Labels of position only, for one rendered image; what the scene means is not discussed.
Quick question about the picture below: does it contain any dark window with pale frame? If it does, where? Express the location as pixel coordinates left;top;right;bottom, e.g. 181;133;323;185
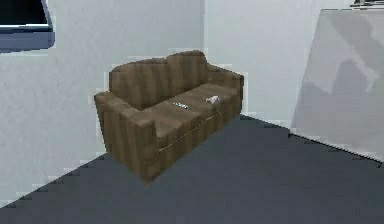
0;0;56;54

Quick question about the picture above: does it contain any pale grey room door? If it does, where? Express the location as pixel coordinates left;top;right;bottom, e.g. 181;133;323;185
288;7;384;164

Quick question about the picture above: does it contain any brown striped sofa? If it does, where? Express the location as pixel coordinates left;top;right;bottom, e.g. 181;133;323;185
93;49;245;183

